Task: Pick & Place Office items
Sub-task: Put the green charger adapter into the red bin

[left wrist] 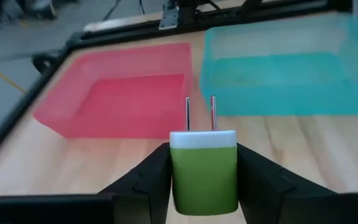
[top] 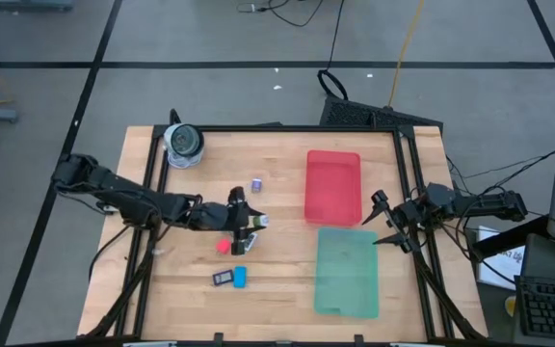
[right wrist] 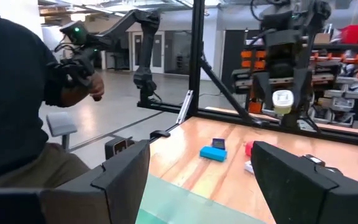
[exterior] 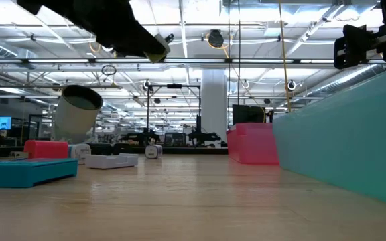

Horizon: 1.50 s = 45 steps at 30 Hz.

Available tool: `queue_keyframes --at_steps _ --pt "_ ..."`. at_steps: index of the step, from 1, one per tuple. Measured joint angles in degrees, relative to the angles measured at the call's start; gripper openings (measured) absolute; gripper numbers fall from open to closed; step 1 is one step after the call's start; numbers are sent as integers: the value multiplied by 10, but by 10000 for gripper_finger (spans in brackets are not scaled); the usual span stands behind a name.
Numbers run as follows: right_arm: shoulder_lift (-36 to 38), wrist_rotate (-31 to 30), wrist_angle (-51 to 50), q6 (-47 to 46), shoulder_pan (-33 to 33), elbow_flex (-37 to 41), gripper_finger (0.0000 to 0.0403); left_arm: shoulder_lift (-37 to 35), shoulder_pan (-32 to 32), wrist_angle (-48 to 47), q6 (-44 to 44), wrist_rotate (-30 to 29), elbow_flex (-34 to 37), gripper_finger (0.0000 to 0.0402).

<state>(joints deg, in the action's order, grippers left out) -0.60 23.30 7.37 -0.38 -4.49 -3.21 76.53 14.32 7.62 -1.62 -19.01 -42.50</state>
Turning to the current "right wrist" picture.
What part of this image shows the green charger block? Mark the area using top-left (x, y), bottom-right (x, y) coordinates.
top-left (272, 90), bottom-right (295, 116)

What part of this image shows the shelf with red bins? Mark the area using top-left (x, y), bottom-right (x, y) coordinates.
top-left (239, 12), bottom-right (358, 128)

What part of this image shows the red charger block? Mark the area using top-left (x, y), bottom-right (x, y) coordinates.
top-left (244, 141), bottom-right (255, 157)

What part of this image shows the dark blue digital clock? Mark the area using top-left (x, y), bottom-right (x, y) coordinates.
top-left (211, 138), bottom-right (226, 151)

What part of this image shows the person's hand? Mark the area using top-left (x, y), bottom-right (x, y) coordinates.
top-left (60, 71), bottom-right (106, 108)

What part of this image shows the grey stool seat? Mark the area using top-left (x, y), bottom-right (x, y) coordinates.
top-left (45, 111), bottom-right (78, 152)

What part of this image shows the person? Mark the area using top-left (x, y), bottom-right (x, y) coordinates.
top-left (0, 4), bottom-right (105, 189)

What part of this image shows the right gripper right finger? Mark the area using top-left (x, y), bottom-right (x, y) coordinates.
top-left (250, 141), bottom-right (358, 224)

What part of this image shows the black table clamp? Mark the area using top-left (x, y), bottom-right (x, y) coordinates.
top-left (149, 129), bottom-right (171, 140)

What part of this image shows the cyan blue digital clock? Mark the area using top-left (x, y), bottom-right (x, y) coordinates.
top-left (199, 146), bottom-right (229, 163)

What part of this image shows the black charger block white label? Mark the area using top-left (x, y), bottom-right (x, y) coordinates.
top-left (302, 153), bottom-right (326, 167)

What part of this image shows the teal plastic tray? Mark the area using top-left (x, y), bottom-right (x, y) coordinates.
top-left (134, 173), bottom-right (269, 224)

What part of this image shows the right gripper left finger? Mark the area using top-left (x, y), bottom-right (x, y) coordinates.
top-left (0, 139), bottom-right (151, 224)

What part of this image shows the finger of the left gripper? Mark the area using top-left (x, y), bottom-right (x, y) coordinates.
top-left (253, 71), bottom-right (273, 110)
top-left (291, 68), bottom-right (313, 126)

